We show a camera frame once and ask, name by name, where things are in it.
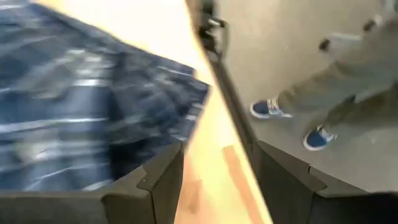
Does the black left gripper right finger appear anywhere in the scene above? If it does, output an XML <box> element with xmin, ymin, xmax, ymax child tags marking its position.
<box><xmin>252</xmin><ymin>140</ymin><xmax>398</xmax><ymax>224</ymax></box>

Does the black clamp fixture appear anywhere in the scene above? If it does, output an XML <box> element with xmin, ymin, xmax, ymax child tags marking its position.
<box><xmin>198</xmin><ymin>0</ymin><xmax>228</xmax><ymax>62</ymax></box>

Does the dark patterned garment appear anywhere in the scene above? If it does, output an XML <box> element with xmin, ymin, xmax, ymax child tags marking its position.
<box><xmin>0</xmin><ymin>1</ymin><xmax>211</xmax><ymax>192</ymax></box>

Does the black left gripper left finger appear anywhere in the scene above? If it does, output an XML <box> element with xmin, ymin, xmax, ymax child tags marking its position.
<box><xmin>0</xmin><ymin>140</ymin><xmax>185</xmax><ymax>224</ymax></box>

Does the person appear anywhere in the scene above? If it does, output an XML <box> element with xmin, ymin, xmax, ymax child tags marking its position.
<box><xmin>248</xmin><ymin>15</ymin><xmax>398</xmax><ymax>152</ymax></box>

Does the office chair base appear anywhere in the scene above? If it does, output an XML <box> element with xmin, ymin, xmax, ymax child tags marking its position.
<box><xmin>318</xmin><ymin>12</ymin><xmax>398</xmax><ymax>54</ymax></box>

